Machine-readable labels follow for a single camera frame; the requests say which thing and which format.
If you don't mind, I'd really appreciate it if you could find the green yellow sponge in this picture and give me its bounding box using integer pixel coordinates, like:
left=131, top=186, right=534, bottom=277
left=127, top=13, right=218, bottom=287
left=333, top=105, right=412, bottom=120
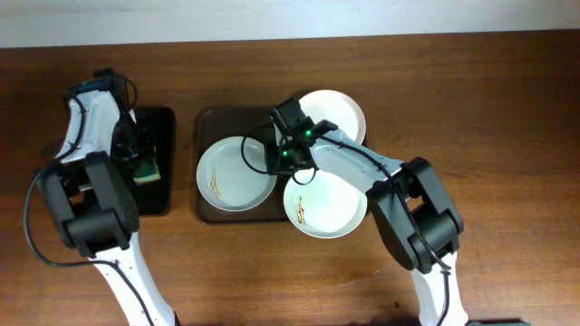
left=133, top=148, right=161, bottom=185

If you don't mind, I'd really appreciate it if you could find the white plate bottom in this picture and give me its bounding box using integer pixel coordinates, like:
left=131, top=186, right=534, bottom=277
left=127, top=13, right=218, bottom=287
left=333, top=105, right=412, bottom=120
left=283, top=169, right=367, bottom=239

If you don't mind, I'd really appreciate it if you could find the white plate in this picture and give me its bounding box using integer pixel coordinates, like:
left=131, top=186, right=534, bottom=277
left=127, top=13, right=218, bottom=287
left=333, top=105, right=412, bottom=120
left=196, top=136, right=276, bottom=212
left=283, top=169, right=367, bottom=239
left=299, top=90, right=366, bottom=144

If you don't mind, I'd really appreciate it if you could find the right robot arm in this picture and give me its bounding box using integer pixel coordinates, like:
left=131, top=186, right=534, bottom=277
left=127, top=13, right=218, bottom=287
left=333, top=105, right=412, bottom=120
left=266, top=98, right=469, bottom=326

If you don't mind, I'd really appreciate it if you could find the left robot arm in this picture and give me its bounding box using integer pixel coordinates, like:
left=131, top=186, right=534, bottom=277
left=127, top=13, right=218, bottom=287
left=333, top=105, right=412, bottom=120
left=30, top=69, right=179, bottom=325

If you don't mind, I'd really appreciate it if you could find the black rectangular tray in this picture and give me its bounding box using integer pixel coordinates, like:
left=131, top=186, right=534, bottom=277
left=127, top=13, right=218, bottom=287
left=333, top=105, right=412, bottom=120
left=133, top=107, right=177, bottom=216

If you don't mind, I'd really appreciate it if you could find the brown serving tray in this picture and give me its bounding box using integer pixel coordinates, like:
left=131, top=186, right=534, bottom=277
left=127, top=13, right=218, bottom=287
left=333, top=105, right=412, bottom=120
left=192, top=106, right=290, bottom=225

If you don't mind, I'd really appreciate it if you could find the white plate top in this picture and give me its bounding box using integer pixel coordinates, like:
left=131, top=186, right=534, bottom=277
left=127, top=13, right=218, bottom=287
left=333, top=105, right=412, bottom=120
left=299, top=90, right=366, bottom=144

